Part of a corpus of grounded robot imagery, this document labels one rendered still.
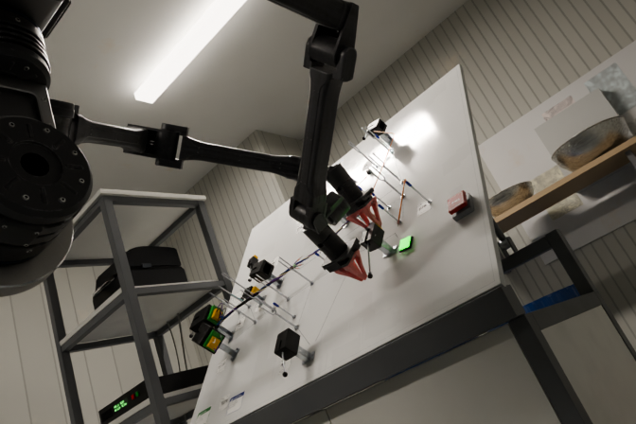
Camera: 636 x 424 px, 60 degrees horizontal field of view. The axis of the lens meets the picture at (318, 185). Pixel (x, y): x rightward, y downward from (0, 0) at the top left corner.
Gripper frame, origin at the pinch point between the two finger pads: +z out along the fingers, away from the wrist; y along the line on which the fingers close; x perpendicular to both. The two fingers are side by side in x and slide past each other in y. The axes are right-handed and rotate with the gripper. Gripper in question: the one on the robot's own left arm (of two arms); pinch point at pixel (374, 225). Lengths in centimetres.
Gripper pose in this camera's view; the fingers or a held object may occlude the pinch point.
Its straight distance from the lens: 150.6
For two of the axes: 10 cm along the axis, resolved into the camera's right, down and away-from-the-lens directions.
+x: -4.8, 4.2, -7.7
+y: -6.4, 4.3, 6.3
